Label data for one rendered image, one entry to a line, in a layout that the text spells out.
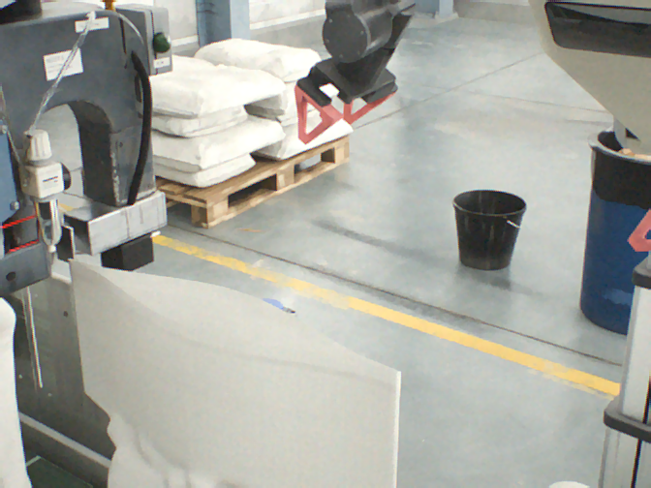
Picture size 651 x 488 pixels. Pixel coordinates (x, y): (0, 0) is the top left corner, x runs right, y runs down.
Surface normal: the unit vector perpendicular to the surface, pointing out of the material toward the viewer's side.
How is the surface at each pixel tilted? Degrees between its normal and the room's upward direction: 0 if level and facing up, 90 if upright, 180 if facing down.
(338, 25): 95
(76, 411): 90
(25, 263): 90
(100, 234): 90
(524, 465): 0
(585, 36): 130
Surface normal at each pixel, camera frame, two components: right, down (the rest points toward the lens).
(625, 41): -0.47, 0.83
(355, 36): -0.51, 0.42
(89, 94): 0.81, 0.23
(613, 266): -0.72, 0.31
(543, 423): 0.00, -0.92
